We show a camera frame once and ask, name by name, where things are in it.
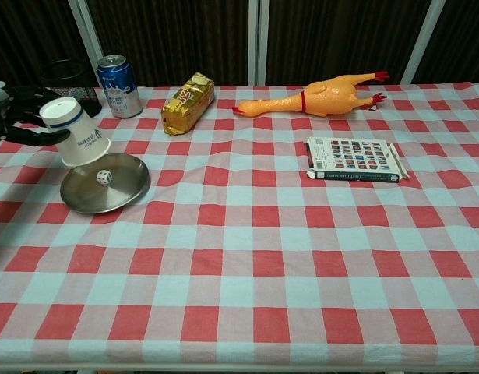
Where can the blue drink can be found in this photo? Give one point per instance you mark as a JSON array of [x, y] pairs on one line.
[[120, 91]]

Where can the gold snack packet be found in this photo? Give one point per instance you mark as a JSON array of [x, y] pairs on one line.
[[186, 105]]

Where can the white box with picture grid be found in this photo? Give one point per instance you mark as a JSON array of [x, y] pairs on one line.
[[352, 157]]

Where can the silver metal plate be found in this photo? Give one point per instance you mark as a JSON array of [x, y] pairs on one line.
[[118, 191]]

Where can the white paper cup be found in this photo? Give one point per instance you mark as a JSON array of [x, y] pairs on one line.
[[77, 136]]

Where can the red white checkered tablecloth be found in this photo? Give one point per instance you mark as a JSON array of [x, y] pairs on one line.
[[243, 253]]

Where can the small white die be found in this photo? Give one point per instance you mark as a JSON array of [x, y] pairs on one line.
[[104, 178]]

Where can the dark brown partition panel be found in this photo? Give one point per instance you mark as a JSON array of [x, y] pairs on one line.
[[465, 39], [25, 39], [177, 35], [340, 35]]

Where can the black mesh pen holder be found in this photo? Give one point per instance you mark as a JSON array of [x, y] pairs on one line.
[[73, 80]]

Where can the grey aluminium partition post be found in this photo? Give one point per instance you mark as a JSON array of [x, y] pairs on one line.
[[83, 31], [257, 43], [424, 39]]

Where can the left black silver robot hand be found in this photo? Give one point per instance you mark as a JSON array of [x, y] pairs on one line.
[[25, 111]]

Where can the yellow rubber chicken toy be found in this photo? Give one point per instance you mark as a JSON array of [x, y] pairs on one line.
[[328, 97]]

